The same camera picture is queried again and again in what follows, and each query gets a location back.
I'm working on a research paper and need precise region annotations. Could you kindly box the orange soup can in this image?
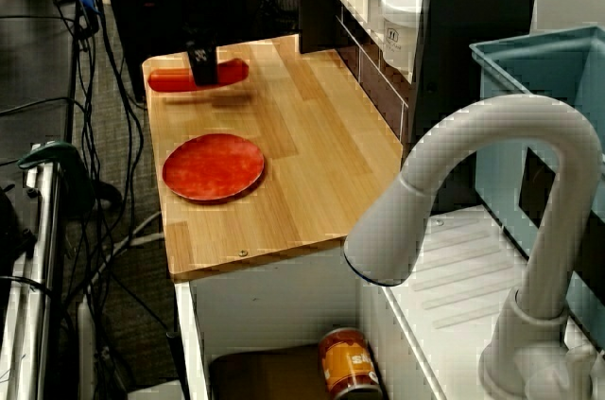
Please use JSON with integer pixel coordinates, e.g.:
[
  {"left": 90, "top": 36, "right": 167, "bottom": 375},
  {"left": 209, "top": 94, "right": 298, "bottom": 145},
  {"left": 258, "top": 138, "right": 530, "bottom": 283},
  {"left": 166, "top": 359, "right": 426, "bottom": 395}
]
[{"left": 317, "top": 326, "right": 384, "bottom": 400}]

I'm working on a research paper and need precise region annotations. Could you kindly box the white cable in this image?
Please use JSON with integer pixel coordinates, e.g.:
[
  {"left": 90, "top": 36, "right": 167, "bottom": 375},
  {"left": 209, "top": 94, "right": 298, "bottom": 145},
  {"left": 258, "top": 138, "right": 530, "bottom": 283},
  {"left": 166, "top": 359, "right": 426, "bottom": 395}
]
[{"left": 92, "top": 210, "right": 165, "bottom": 273}]

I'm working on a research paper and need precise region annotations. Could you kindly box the aluminium frame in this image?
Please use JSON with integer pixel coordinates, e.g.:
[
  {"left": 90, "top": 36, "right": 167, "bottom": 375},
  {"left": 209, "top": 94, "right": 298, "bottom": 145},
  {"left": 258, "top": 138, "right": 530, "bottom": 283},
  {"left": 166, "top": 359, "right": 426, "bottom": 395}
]
[{"left": 0, "top": 161, "right": 67, "bottom": 400}]

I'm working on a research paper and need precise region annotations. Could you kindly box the red round plate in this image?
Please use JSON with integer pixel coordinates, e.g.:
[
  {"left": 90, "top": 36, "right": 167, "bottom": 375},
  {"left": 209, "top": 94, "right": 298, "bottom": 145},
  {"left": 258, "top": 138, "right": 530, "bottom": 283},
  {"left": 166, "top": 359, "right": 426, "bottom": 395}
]
[{"left": 163, "top": 132, "right": 266, "bottom": 202}]

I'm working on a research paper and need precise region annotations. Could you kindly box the teal plastic bin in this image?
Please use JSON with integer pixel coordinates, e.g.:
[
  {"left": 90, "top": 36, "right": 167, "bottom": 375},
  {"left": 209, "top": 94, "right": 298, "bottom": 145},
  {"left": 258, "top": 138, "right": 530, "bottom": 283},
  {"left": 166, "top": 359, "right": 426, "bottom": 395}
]
[{"left": 467, "top": 25, "right": 605, "bottom": 354}]

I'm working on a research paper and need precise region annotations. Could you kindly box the black bulky object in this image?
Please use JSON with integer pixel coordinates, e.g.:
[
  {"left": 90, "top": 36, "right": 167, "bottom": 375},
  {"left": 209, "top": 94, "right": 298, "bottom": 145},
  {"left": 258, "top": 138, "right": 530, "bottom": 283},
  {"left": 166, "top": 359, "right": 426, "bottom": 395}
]
[{"left": 0, "top": 182, "right": 38, "bottom": 287}]

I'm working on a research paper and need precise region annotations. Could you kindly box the grey desk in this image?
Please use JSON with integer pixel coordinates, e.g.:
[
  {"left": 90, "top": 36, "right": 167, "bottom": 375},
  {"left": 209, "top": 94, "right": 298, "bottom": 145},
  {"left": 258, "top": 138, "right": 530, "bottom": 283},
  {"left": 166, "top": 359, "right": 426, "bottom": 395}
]
[{"left": 0, "top": 0, "right": 79, "bottom": 165}]

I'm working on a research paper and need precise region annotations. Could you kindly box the white sink unit with drainboard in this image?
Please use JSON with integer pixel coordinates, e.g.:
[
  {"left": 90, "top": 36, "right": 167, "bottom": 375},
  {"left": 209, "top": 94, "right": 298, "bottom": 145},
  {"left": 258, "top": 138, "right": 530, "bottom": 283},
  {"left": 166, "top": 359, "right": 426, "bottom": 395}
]
[{"left": 173, "top": 203, "right": 605, "bottom": 400}]

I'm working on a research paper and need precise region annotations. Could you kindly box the green bar clamp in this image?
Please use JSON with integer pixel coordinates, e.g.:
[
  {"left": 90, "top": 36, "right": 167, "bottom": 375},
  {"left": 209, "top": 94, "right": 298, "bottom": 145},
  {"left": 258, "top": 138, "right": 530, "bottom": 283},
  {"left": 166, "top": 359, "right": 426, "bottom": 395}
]
[{"left": 16, "top": 139, "right": 98, "bottom": 219}]

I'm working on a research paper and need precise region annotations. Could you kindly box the black framed wicker door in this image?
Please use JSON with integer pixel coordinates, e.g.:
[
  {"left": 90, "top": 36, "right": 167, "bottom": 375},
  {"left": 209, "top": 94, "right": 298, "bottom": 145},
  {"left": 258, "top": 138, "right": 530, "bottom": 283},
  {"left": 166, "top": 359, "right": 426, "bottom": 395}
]
[{"left": 164, "top": 330, "right": 190, "bottom": 400}]

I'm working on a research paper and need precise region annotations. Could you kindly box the grey toy faucet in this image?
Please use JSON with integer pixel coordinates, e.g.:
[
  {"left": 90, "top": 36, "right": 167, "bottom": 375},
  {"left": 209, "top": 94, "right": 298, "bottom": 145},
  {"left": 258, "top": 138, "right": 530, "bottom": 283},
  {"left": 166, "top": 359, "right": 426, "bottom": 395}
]
[{"left": 342, "top": 93, "right": 605, "bottom": 400}]

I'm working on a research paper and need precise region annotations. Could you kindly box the red toy sausage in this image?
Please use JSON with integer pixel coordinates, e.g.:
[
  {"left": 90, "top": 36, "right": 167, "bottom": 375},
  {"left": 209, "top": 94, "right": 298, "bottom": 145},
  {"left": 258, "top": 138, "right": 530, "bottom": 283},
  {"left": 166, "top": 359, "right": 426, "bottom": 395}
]
[{"left": 147, "top": 58, "right": 251, "bottom": 93}]

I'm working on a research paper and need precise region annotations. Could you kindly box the black end panel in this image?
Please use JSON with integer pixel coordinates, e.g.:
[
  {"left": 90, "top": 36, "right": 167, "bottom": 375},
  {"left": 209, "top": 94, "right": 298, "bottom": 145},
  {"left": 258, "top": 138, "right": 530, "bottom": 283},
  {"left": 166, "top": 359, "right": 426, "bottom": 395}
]
[{"left": 297, "top": 0, "right": 354, "bottom": 55}]

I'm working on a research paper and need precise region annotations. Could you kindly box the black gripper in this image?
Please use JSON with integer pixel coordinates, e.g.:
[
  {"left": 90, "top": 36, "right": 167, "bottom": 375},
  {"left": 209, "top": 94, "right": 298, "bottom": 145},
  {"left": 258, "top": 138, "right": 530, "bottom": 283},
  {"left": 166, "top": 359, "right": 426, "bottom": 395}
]
[{"left": 169, "top": 0, "right": 228, "bottom": 88}]

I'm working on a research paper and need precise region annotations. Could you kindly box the white jar with printed logo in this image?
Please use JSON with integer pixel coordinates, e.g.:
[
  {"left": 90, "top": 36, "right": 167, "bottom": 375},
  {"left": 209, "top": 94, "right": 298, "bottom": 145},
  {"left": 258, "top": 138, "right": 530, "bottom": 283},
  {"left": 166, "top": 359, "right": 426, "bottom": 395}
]
[{"left": 379, "top": 0, "right": 425, "bottom": 78}]

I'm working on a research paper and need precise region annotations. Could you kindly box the black hutch post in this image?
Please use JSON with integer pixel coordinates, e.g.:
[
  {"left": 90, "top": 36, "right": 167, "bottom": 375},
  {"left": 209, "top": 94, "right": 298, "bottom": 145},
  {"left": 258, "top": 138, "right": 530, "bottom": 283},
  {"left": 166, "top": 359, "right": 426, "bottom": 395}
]
[{"left": 408, "top": 0, "right": 544, "bottom": 213}]

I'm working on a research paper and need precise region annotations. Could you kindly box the brown mat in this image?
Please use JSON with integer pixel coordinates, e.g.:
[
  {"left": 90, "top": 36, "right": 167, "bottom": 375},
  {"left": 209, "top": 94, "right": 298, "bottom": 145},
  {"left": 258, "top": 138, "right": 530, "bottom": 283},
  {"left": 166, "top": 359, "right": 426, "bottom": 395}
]
[{"left": 209, "top": 342, "right": 332, "bottom": 400}]

